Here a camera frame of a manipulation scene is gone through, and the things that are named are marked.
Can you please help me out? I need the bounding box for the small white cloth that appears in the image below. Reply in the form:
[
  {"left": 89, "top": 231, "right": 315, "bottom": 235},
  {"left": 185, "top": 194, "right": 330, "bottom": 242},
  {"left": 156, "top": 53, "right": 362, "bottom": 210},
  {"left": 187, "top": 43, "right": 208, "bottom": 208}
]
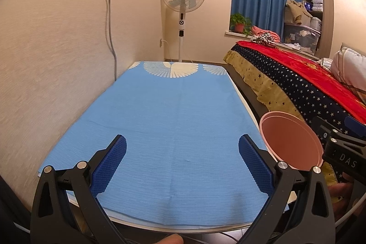
[{"left": 316, "top": 58, "right": 334, "bottom": 71}]

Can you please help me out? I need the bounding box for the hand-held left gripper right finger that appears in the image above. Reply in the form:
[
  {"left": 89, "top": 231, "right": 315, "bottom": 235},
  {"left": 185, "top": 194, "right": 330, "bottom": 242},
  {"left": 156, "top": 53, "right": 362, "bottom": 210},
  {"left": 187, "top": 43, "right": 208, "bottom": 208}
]
[{"left": 238, "top": 134, "right": 336, "bottom": 244}]

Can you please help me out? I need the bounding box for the person's right hand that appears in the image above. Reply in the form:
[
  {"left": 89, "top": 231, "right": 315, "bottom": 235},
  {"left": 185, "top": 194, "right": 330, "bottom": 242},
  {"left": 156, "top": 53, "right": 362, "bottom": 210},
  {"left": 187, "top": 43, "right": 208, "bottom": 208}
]
[{"left": 327, "top": 172, "right": 366, "bottom": 222}]

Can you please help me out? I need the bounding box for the wooden bookshelf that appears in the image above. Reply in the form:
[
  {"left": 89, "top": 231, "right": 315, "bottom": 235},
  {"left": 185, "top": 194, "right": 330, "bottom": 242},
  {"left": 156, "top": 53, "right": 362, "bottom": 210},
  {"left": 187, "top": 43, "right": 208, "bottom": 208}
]
[{"left": 301, "top": 0, "right": 325, "bottom": 24}]

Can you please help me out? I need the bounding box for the brown coat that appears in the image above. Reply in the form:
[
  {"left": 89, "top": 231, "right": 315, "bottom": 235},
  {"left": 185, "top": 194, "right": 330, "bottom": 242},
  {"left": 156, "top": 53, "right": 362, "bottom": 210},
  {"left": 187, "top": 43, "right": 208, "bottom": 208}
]
[{"left": 285, "top": 0, "right": 313, "bottom": 26}]

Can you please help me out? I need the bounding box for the pink cloth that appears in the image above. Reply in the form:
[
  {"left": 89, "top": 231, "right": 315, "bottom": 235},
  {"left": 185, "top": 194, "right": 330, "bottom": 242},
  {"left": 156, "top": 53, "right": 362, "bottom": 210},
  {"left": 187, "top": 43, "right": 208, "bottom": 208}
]
[{"left": 251, "top": 26, "right": 281, "bottom": 43}]

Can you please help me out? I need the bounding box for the person's left hand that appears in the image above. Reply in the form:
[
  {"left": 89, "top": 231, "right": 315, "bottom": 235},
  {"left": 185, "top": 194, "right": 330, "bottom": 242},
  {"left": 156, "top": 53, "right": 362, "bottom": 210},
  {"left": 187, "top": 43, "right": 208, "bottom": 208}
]
[{"left": 149, "top": 234, "right": 184, "bottom": 244}]

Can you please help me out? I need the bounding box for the bed with starred blanket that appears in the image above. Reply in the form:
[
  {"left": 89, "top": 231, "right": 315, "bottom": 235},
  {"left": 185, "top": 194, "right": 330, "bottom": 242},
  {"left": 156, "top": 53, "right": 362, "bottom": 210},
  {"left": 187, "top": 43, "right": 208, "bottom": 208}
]
[{"left": 223, "top": 42, "right": 366, "bottom": 201}]

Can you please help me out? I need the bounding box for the striped cloth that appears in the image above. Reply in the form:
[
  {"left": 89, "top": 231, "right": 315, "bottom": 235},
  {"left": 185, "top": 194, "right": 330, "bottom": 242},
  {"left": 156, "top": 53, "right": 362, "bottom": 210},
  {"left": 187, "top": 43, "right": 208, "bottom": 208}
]
[{"left": 251, "top": 34, "right": 277, "bottom": 47}]

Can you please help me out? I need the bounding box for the red blanket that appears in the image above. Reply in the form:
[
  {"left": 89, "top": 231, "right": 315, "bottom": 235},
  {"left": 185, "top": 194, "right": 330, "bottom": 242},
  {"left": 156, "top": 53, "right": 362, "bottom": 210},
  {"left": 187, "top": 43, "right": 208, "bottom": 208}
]
[{"left": 237, "top": 40, "right": 366, "bottom": 106}]

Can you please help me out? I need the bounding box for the grey wall cable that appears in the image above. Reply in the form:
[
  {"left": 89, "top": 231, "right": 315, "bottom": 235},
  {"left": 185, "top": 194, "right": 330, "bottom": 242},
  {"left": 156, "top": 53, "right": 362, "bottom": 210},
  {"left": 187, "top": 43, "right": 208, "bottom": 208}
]
[{"left": 104, "top": 0, "right": 121, "bottom": 81}]

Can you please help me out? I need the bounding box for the pink plastic basin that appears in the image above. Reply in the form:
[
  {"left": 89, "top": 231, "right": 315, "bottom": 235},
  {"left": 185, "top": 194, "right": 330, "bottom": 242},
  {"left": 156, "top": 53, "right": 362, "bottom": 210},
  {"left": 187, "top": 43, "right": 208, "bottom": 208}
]
[{"left": 259, "top": 111, "right": 325, "bottom": 172}]

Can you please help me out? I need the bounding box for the white pillow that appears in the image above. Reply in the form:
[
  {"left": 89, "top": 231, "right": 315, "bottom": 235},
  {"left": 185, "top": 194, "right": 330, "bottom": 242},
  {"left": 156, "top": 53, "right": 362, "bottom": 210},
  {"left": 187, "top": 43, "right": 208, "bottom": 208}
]
[{"left": 332, "top": 47, "right": 366, "bottom": 104}]

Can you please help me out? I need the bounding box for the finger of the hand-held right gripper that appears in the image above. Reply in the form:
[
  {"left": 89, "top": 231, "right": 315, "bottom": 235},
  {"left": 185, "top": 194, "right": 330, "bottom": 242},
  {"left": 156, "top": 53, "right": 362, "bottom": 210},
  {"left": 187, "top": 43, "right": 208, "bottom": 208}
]
[
  {"left": 312, "top": 116, "right": 345, "bottom": 142},
  {"left": 344, "top": 115, "right": 366, "bottom": 137}
]

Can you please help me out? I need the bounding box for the clear storage box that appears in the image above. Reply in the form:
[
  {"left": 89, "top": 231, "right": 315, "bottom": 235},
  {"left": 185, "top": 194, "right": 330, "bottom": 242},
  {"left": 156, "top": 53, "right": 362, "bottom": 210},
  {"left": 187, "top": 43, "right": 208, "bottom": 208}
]
[{"left": 282, "top": 22, "right": 322, "bottom": 54}]

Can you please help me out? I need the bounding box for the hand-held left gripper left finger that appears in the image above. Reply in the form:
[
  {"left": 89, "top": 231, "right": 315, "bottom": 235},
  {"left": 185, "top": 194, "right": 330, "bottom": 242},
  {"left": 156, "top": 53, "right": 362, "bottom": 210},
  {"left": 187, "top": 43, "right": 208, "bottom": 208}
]
[{"left": 30, "top": 134, "right": 128, "bottom": 244}]

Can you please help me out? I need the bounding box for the potted green plant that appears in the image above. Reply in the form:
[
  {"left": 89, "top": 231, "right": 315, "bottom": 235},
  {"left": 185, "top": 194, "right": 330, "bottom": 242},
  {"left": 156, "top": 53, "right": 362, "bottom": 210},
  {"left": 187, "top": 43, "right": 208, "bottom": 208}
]
[{"left": 229, "top": 13, "right": 253, "bottom": 35}]

